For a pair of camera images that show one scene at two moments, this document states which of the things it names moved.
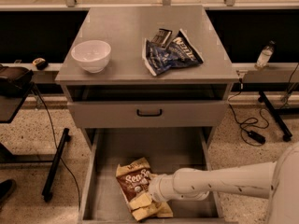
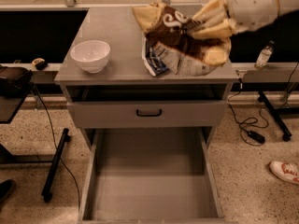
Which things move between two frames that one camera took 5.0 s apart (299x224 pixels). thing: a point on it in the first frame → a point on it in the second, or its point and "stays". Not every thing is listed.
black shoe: [7, 188] stays
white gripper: [158, 188] → [251, 7]
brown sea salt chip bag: [135, 177] → [171, 46]
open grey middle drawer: [167, 149] stays
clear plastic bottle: [263, 59] stays
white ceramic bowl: [93, 55] stays
